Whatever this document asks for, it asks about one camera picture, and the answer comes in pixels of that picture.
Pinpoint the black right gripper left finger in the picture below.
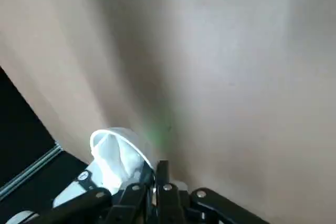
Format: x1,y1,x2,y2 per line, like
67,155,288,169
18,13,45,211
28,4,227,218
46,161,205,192
39,170,158,224

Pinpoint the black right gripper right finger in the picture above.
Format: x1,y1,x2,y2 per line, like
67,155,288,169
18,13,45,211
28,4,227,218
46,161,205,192
156,159,271,224

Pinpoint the white ceramic crucible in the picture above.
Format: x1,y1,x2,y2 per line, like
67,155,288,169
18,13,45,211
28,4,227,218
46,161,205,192
89,126,158,196

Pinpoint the aluminium rail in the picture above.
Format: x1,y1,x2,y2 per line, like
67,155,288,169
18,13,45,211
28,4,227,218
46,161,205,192
0,141,61,192

